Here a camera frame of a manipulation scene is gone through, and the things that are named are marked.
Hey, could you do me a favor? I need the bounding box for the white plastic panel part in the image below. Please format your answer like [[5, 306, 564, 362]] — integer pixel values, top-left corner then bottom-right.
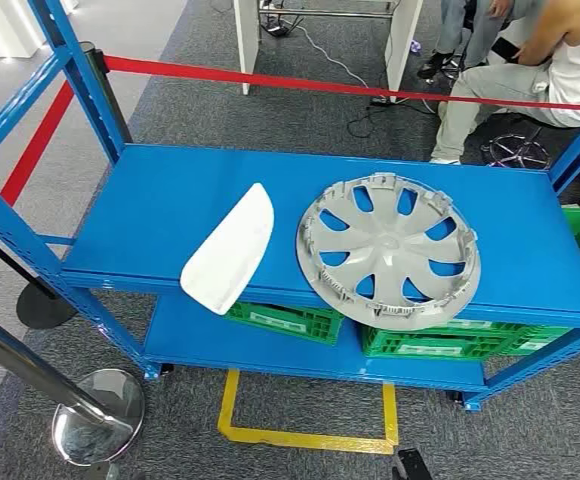
[[180, 182, 275, 317]]

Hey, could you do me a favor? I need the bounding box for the red barrier belt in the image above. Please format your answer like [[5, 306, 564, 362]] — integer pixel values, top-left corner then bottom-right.
[[0, 80, 75, 280], [104, 54, 580, 113]]

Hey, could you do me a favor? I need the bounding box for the black cable bundle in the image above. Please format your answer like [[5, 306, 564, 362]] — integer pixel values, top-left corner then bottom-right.
[[260, 0, 304, 38]]

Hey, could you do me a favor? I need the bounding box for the person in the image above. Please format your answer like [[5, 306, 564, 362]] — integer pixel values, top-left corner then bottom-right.
[[429, 0, 580, 166], [416, 0, 536, 81]]

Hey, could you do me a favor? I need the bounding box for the black pole stanchion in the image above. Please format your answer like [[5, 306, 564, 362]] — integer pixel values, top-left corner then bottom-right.
[[0, 223, 79, 331]]

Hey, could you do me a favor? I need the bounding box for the grey plastic wheel hubcap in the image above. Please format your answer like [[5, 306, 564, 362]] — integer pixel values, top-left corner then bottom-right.
[[295, 172, 482, 333]]

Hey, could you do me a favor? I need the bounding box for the blue metal shelf rack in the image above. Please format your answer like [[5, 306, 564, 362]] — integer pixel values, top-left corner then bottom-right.
[[0, 0, 580, 413]]

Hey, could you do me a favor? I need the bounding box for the white floor cable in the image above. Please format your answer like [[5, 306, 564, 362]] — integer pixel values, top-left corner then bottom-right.
[[289, 19, 371, 89]]

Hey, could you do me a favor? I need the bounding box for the chrome stanchion with round base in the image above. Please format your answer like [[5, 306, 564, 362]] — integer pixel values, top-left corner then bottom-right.
[[0, 304, 146, 467]]

